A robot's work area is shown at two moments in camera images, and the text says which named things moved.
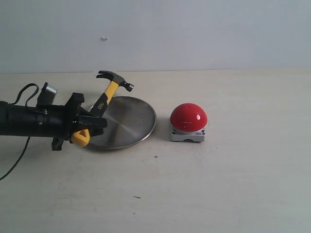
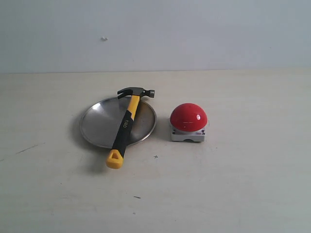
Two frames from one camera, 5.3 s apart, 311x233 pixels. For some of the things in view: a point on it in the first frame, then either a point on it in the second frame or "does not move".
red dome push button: x=188 y=122 does not move
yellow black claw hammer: x=81 y=137 -> x=115 y=158
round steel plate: x=129 y=120 does not move
